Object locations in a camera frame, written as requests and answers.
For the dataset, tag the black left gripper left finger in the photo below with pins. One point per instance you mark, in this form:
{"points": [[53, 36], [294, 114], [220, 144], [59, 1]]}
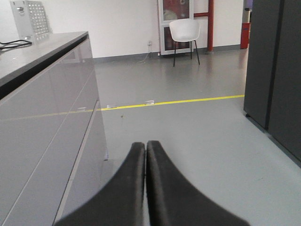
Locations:
{"points": [[120, 201]]}

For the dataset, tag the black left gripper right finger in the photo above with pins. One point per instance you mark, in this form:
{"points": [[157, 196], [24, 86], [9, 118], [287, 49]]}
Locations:
{"points": [[174, 201]]}

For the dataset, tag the grey glossy island cabinet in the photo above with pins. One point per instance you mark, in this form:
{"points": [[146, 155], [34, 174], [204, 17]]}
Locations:
{"points": [[52, 139]]}

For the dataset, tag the dark grey tall cabinet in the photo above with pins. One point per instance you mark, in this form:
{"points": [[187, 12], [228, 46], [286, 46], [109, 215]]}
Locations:
{"points": [[273, 79]]}

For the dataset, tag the white shell chair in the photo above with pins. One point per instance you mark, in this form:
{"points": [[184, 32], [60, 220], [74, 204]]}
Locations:
{"points": [[184, 30]]}

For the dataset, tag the glass door display cabinet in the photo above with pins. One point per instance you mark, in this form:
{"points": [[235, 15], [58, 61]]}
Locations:
{"points": [[173, 18]]}

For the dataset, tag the silver perforated metal box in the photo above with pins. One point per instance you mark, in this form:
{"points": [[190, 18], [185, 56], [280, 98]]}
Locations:
{"points": [[31, 20]]}

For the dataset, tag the red vertical pipe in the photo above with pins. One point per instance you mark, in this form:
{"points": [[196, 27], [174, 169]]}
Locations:
{"points": [[210, 29]]}

